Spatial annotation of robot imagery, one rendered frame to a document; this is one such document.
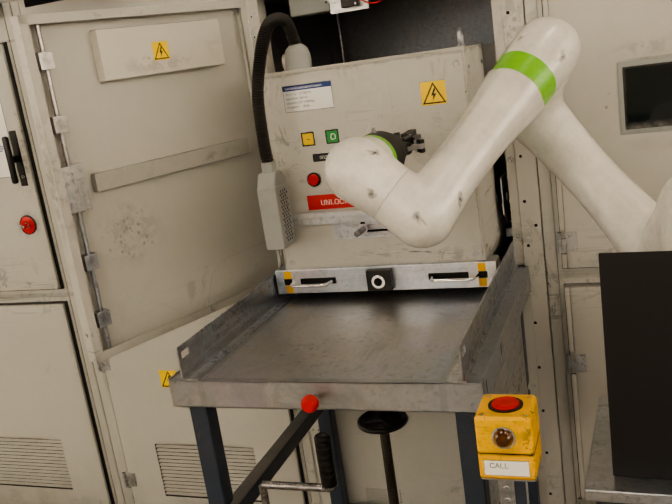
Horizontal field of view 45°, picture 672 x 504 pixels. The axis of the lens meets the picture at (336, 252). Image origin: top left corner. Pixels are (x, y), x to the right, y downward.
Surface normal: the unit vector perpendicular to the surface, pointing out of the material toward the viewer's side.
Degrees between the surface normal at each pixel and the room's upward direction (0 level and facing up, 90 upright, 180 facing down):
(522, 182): 90
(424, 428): 90
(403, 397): 90
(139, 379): 90
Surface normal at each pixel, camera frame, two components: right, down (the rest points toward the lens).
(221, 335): 0.93, -0.05
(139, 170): 0.75, 0.05
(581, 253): -0.32, 0.28
